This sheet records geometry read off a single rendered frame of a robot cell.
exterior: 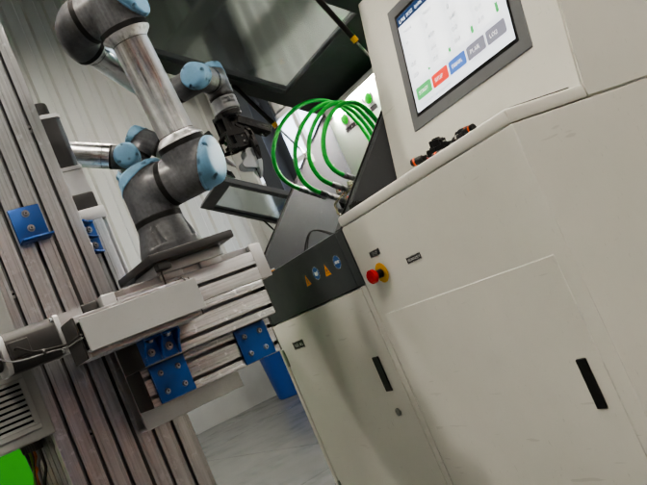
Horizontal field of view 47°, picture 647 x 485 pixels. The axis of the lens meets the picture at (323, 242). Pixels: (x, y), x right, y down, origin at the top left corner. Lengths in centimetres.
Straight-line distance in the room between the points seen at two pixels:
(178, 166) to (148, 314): 38
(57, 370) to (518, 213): 107
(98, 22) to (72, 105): 789
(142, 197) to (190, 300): 32
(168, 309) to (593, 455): 90
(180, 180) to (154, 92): 21
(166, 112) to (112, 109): 807
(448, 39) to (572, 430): 95
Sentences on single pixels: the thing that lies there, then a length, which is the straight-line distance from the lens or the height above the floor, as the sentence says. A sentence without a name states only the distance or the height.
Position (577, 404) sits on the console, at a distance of 156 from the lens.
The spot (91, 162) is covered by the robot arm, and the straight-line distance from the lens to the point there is 235.
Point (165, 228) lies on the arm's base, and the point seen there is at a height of 110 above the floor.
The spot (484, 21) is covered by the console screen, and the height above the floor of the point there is 123.
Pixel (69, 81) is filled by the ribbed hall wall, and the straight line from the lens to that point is 991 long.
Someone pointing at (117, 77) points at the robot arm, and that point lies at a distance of 204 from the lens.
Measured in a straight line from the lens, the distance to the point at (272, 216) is 643.
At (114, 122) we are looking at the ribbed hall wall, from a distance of 978.
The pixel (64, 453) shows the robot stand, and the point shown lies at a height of 71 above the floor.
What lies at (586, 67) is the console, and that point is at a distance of 162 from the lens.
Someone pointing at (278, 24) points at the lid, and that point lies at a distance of 248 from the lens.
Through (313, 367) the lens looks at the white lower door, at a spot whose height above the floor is 62.
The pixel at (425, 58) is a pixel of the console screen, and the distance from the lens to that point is 199.
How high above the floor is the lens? 78
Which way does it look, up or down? 4 degrees up
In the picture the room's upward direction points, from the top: 24 degrees counter-clockwise
